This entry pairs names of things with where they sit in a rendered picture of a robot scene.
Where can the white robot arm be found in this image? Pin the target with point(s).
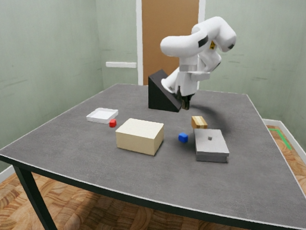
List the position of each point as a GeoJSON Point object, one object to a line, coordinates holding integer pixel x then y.
{"type": "Point", "coordinates": [198, 51]}

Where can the small red block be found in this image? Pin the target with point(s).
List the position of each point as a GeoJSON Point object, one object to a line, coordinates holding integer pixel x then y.
{"type": "Point", "coordinates": [112, 122]}

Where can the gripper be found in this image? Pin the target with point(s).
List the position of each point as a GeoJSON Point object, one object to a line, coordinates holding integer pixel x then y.
{"type": "Point", "coordinates": [185, 88]}

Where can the small blue block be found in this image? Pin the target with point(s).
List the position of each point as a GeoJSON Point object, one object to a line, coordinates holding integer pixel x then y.
{"type": "Point", "coordinates": [183, 137]}

